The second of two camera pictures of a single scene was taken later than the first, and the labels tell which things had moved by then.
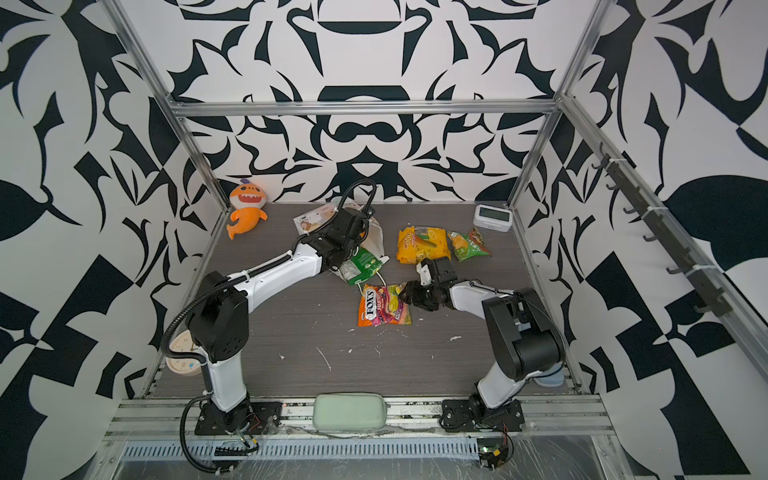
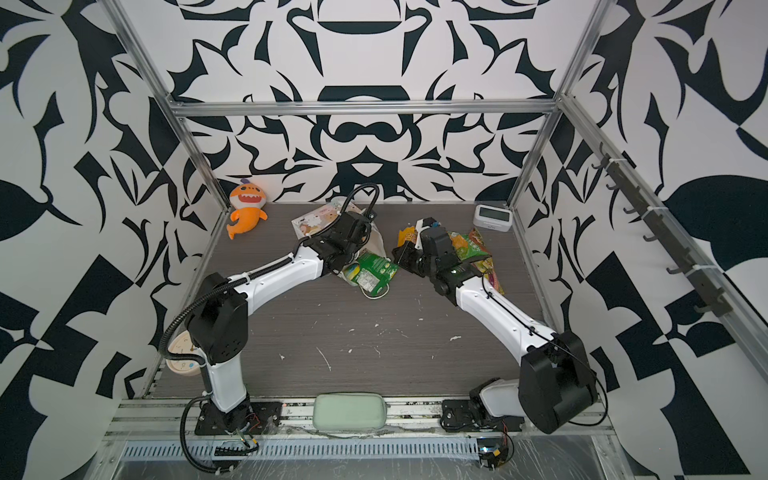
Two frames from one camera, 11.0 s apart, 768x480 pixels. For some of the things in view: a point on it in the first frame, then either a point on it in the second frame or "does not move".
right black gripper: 414,294 -> 409,250
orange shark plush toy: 246,200 does not move
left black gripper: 324,232 does not move
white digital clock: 493,218 does not move
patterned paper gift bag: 372,245 does not move
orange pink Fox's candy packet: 382,305 -> 486,268
